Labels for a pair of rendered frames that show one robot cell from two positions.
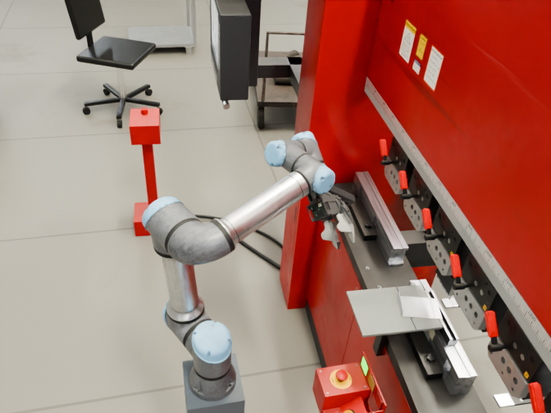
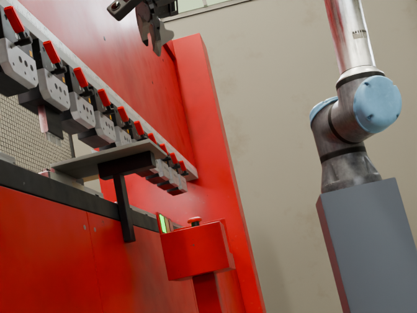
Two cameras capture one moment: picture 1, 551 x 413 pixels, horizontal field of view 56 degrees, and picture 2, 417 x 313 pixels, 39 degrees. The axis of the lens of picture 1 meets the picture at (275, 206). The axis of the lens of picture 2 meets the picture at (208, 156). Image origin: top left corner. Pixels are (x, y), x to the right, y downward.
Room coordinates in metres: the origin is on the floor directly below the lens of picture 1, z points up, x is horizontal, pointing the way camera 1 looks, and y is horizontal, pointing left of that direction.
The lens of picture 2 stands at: (2.45, 0.35, 0.59)
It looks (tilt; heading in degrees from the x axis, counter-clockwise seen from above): 14 degrees up; 200
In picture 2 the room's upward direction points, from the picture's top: 12 degrees counter-clockwise
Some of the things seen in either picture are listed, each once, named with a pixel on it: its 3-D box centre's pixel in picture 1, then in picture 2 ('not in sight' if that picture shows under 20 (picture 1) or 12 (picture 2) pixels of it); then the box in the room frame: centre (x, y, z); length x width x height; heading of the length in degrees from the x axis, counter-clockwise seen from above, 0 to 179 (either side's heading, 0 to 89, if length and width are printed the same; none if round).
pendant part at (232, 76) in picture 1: (228, 38); not in sight; (2.20, 0.26, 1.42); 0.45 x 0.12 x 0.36; 14
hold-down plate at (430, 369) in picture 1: (416, 337); not in sight; (1.11, -0.50, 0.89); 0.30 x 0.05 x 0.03; 13
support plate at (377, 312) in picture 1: (393, 309); (111, 159); (1.12, -0.41, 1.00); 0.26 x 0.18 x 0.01; 103
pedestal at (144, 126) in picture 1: (150, 173); not in sight; (2.55, 0.77, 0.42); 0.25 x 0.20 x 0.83; 103
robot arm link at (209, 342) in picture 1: (211, 347); (337, 127); (0.96, 0.16, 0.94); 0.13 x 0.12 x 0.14; 43
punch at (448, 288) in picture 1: (447, 277); (51, 127); (1.16, -0.55, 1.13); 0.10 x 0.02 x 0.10; 13
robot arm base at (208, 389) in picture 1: (212, 370); (347, 172); (0.96, 0.15, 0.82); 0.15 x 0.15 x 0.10
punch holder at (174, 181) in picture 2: not in sight; (165, 170); (-0.18, -0.86, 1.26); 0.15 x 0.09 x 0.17; 13
